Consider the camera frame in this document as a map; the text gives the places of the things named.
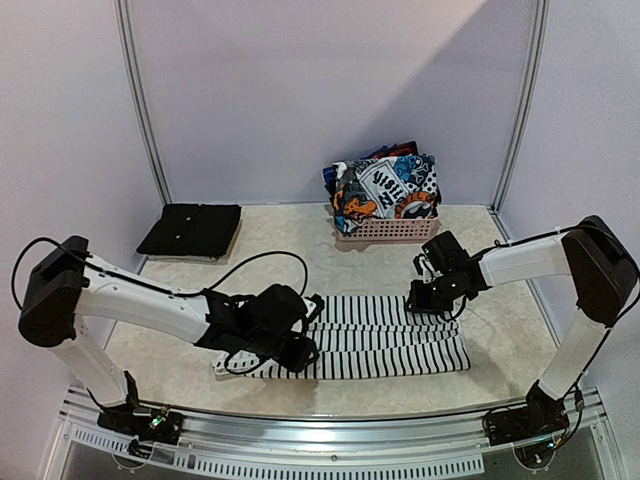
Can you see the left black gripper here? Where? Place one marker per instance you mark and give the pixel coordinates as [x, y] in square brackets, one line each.
[299, 360]

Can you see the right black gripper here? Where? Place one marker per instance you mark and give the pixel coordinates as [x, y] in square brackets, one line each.
[423, 300]

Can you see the black white striped tank top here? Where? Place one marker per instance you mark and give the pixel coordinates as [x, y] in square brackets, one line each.
[366, 337]

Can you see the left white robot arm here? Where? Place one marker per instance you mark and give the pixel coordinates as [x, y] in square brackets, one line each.
[71, 284]

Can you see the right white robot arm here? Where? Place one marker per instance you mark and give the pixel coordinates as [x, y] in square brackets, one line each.
[600, 271]

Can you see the pink plastic laundry basket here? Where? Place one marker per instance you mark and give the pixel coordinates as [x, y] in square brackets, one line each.
[387, 231]

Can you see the colourful printed clothes pile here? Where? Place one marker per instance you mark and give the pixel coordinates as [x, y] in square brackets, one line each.
[391, 183]

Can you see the folded black shirt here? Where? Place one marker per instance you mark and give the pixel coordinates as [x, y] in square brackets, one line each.
[198, 230]

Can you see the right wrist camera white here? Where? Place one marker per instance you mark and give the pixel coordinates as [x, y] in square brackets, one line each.
[423, 268]

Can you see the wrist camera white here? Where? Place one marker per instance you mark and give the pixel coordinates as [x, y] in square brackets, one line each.
[315, 305]
[423, 268]

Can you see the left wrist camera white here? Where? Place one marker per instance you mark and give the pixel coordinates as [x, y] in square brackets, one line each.
[315, 305]

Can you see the aluminium front rail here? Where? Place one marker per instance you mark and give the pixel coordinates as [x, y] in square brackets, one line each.
[215, 445]

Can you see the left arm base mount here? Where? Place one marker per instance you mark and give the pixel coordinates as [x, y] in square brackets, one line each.
[145, 425]

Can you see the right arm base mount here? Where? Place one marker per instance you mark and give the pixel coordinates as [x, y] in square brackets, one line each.
[539, 428]

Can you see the right aluminium frame post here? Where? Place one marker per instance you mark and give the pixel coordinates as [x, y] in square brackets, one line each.
[526, 95]

